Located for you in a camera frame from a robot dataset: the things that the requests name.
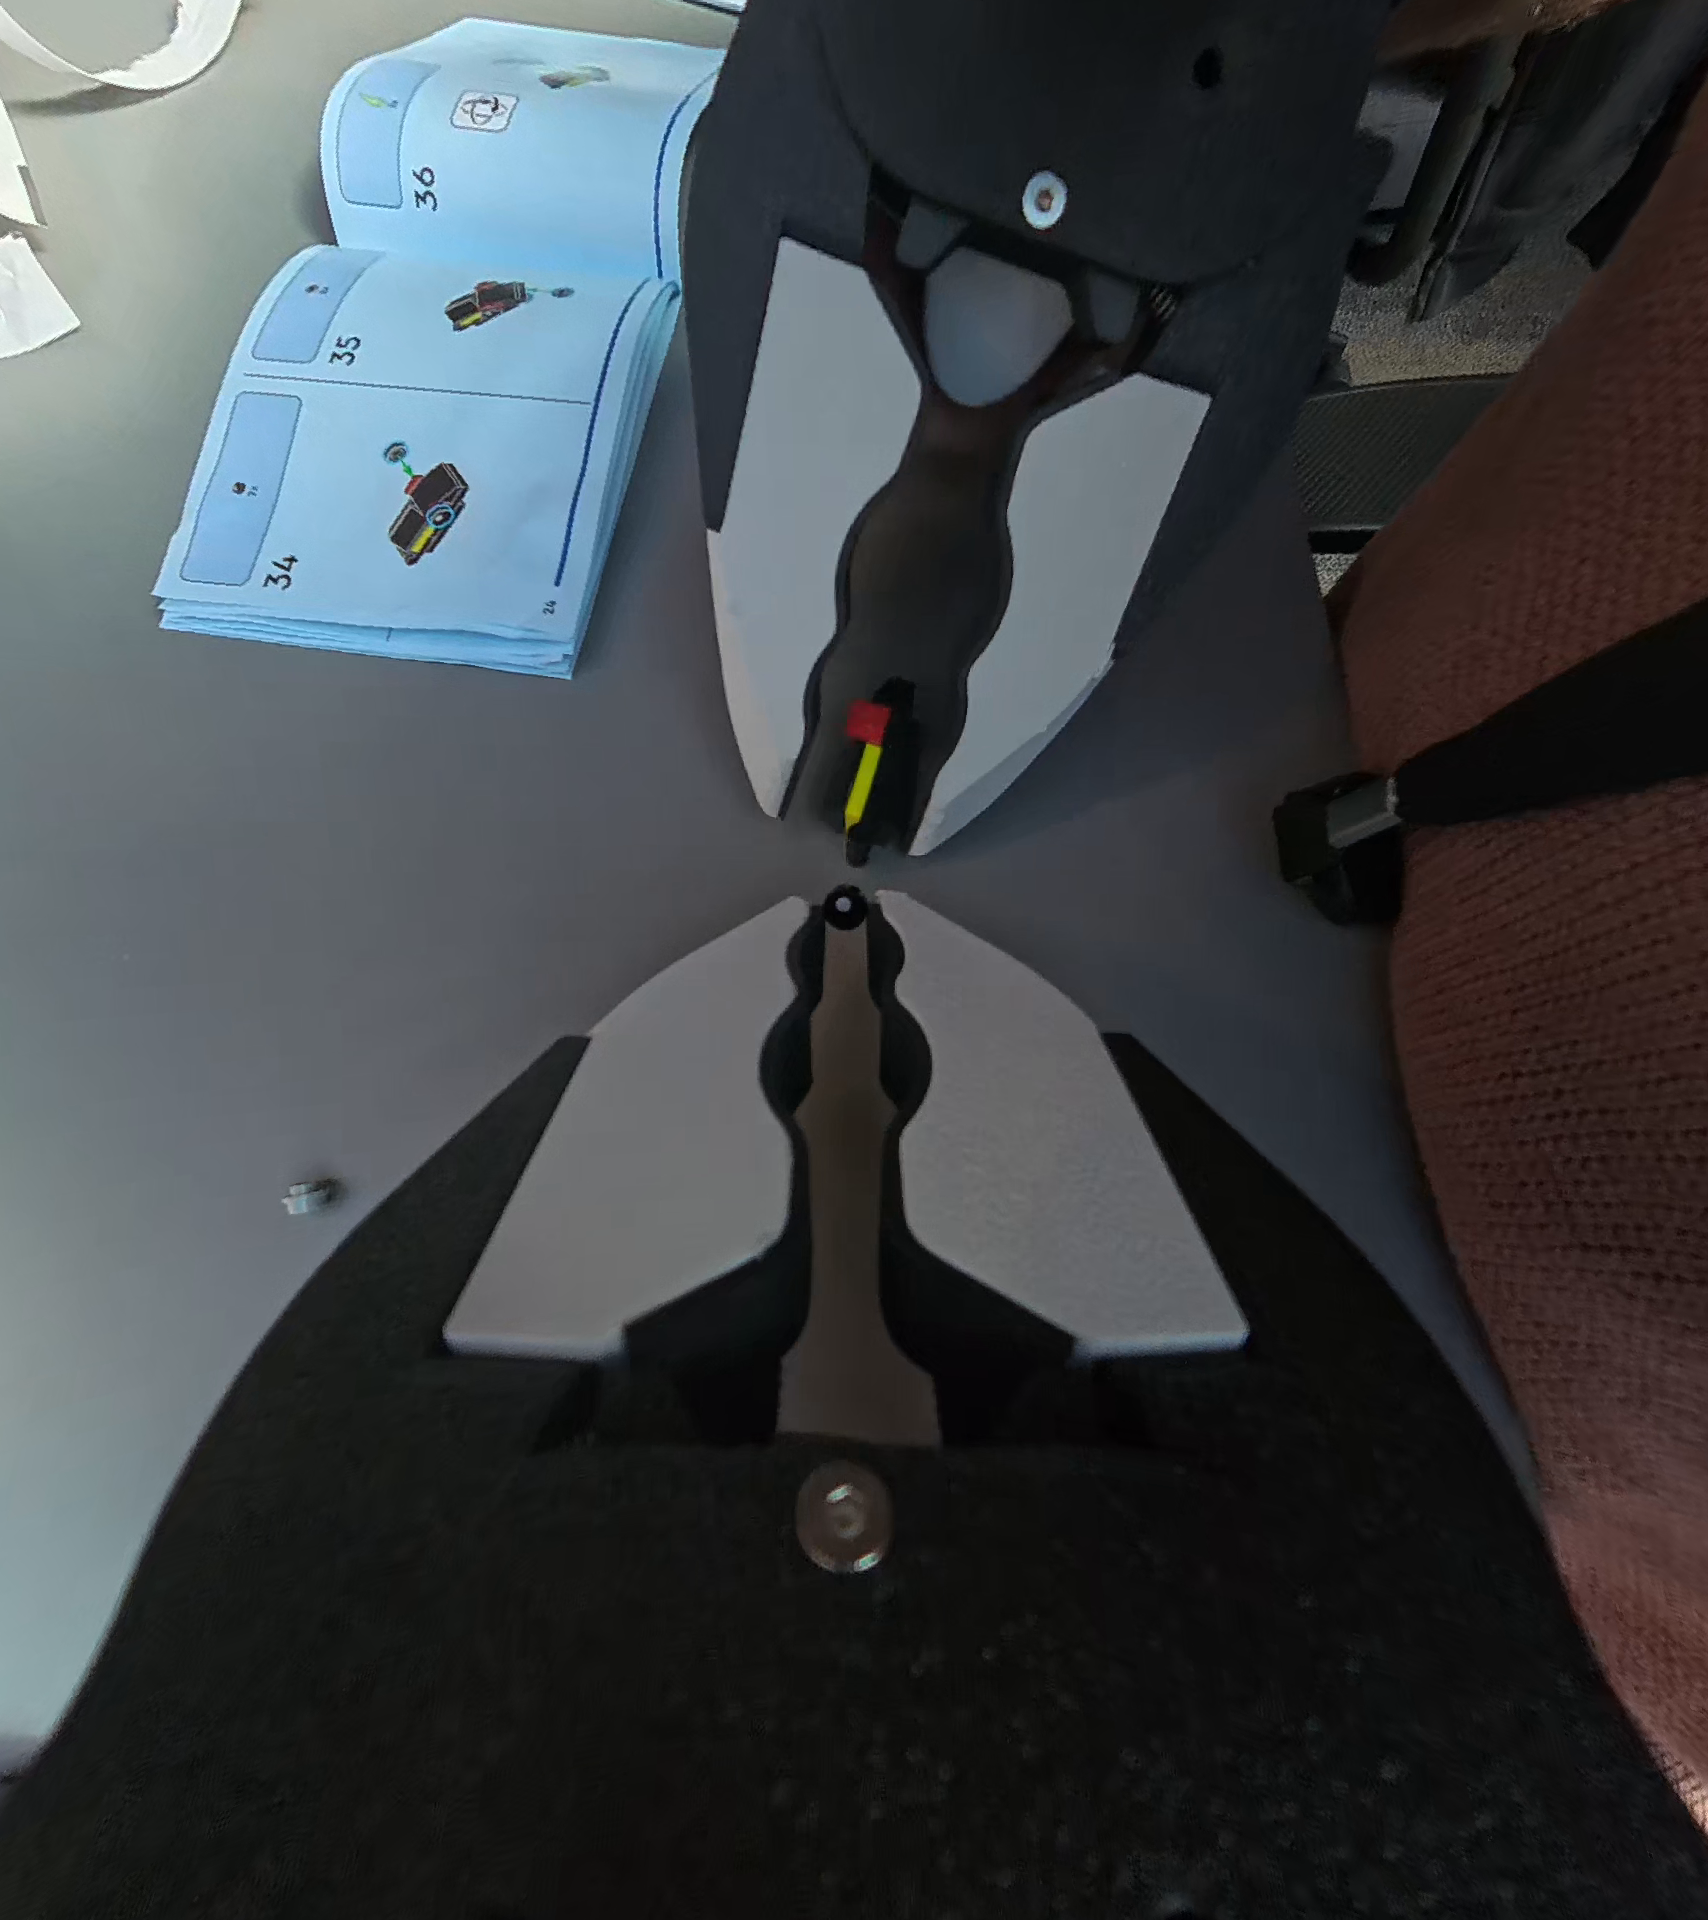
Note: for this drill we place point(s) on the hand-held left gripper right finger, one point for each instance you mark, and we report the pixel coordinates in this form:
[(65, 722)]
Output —
[(1065, 1171)]

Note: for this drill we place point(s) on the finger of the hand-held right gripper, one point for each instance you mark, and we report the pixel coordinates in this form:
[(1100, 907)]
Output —
[(794, 450), (1078, 555)]

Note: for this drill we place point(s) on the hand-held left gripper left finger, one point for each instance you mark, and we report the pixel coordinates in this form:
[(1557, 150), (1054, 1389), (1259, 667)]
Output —
[(615, 1171)]

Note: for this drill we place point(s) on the red yellow black brick piece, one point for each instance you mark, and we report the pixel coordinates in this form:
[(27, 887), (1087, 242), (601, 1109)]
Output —
[(867, 780)]

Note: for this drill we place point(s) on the small black round brick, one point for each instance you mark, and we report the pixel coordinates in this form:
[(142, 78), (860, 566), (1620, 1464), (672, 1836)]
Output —
[(845, 909)]

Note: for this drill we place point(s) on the grey desk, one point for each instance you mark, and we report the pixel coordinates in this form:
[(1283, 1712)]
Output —
[(345, 931)]

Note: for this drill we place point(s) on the small grey round brick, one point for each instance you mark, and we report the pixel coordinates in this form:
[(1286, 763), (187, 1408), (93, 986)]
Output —
[(310, 1197)]

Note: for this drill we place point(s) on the blue instruction booklet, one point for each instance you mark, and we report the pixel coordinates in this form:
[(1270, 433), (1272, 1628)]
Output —
[(465, 405)]

